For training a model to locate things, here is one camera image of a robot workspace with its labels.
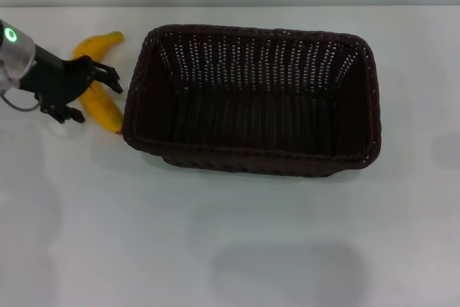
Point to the dark brown woven basket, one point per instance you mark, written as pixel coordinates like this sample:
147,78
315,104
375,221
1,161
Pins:
251,113

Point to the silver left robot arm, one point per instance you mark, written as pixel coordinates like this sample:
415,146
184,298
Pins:
14,55

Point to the yellow banana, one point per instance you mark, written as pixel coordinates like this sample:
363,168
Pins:
102,107

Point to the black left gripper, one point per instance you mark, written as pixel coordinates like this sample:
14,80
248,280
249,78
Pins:
57,78

